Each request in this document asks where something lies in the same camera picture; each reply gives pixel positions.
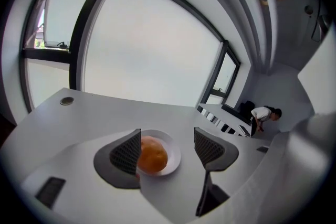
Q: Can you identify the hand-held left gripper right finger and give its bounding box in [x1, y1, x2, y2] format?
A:
[194, 127, 273, 218]

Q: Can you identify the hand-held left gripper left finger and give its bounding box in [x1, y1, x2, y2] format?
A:
[20, 128, 170, 224]

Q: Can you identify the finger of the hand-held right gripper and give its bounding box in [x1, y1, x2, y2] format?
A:
[311, 14, 332, 43]

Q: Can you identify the white round plate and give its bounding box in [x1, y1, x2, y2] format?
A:
[135, 129, 182, 177]

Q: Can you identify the black phone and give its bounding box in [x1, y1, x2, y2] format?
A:
[238, 124, 251, 137]

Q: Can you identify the black office chair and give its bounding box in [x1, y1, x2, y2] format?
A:
[240, 100, 256, 120]

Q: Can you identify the long white table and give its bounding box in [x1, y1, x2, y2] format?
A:
[196, 103, 254, 137]

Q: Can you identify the grey table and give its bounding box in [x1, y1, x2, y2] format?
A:
[0, 87, 274, 187]

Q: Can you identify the round table grommet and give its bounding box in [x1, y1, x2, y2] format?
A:
[59, 96, 75, 106]

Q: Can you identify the large frosted window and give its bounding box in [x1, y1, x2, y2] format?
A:
[81, 0, 226, 108]

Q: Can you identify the window with open pane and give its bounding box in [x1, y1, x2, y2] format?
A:
[20, 0, 119, 113]

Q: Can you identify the narrow window with handle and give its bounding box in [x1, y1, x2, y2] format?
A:
[201, 40, 241, 111]

